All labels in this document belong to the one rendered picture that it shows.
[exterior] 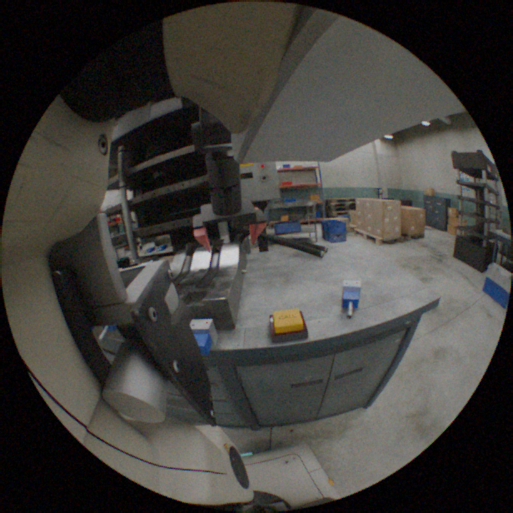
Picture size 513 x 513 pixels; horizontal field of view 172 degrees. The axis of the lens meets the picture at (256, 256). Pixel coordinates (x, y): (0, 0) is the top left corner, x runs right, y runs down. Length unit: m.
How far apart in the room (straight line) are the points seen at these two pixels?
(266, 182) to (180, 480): 1.28
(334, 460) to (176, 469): 0.96
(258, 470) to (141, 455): 0.65
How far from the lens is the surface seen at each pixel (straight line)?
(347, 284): 0.51
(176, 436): 0.23
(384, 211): 4.05
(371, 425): 1.20
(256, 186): 1.22
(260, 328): 0.45
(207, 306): 0.44
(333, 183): 7.52
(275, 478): 0.81
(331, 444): 1.12
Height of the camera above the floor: 1.09
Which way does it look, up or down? 17 degrees down
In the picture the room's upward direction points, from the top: 8 degrees counter-clockwise
